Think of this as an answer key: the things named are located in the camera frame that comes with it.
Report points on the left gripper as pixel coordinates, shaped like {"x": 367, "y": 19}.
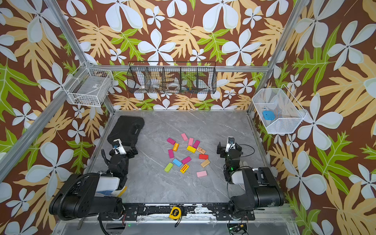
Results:
{"x": 130, "y": 154}

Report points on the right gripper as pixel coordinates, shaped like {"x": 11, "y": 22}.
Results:
{"x": 223, "y": 150}

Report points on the green block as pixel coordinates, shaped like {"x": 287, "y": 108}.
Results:
{"x": 168, "y": 167}

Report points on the magenta block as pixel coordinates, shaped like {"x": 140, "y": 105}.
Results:
{"x": 186, "y": 160}
{"x": 196, "y": 144}
{"x": 171, "y": 141}
{"x": 171, "y": 154}

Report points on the orange cylinder block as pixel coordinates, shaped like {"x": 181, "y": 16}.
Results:
{"x": 176, "y": 146}

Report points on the blue block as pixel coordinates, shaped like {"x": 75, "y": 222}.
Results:
{"x": 177, "y": 162}

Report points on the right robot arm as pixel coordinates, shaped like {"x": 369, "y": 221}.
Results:
{"x": 260, "y": 186}

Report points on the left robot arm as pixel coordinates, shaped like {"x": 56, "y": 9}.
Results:
{"x": 90, "y": 194}

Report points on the black plastic case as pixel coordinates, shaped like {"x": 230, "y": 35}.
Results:
{"x": 127, "y": 130}

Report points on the tan wooden block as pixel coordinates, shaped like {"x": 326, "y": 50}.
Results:
{"x": 205, "y": 163}

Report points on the patterned wooden block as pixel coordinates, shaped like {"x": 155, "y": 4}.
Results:
{"x": 201, "y": 151}

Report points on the light pink block bottom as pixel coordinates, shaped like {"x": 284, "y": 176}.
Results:
{"x": 201, "y": 174}

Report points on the pink block upright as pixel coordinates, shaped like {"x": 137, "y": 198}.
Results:
{"x": 191, "y": 141}

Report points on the blue knit glove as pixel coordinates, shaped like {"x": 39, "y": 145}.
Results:
{"x": 116, "y": 193}

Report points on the pink block top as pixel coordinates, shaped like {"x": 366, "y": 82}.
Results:
{"x": 184, "y": 136}

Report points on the blue object in basket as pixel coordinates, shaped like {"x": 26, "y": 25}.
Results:
{"x": 268, "y": 115}

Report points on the yellow red striped block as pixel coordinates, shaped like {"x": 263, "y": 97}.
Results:
{"x": 184, "y": 168}

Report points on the yellow tape measure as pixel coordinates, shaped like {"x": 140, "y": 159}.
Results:
{"x": 175, "y": 213}

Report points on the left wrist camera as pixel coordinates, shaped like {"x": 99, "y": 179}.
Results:
{"x": 118, "y": 147}

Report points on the white wire basket right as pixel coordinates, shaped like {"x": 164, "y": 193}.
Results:
{"x": 287, "y": 109}

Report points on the white wire basket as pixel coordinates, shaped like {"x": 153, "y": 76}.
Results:
{"x": 89, "y": 86}
{"x": 287, "y": 109}

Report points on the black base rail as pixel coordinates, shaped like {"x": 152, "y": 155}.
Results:
{"x": 145, "y": 212}

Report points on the white wire basket left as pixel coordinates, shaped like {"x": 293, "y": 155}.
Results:
{"x": 89, "y": 86}

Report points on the black wire basket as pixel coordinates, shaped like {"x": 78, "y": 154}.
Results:
{"x": 171, "y": 77}

